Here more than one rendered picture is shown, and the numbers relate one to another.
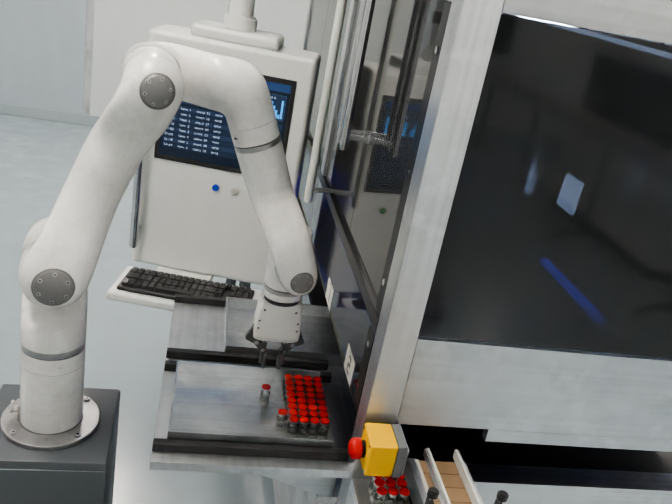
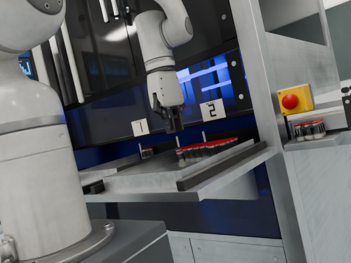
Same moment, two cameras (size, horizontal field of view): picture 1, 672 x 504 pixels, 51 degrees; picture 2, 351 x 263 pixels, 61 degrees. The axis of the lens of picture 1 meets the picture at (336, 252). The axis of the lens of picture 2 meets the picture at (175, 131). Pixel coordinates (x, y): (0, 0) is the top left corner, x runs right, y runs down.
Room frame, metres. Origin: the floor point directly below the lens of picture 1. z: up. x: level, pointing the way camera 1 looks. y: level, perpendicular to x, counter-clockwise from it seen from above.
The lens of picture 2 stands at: (0.67, 0.62, 1.01)
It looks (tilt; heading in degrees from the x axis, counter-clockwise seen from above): 2 degrees down; 322
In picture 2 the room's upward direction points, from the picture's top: 13 degrees counter-clockwise
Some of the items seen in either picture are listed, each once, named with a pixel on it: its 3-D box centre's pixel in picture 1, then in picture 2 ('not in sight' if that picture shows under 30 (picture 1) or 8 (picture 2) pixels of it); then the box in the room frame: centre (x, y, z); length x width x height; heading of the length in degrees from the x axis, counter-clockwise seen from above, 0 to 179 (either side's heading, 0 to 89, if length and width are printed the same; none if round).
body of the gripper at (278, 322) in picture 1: (278, 315); (165, 87); (1.33, 0.09, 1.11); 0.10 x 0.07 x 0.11; 102
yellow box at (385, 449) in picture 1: (381, 449); (295, 99); (1.10, -0.16, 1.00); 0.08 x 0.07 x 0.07; 102
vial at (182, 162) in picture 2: (264, 395); (181, 159); (1.33, 0.10, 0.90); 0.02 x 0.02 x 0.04
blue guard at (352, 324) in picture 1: (314, 204); (69, 130); (2.16, 0.10, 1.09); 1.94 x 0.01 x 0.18; 12
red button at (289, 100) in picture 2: (358, 448); (290, 101); (1.09, -0.11, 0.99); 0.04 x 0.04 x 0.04; 12
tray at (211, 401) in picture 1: (250, 405); (183, 163); (1.30, 0.12, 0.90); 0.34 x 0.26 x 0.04; 102
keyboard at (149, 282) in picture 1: (187, 288); not in sight; (1.93, 0.43, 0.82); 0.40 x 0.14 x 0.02; 91
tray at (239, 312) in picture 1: (289, 330); (130, 163); (1.65, 0.08, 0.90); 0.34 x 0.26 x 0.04; 102
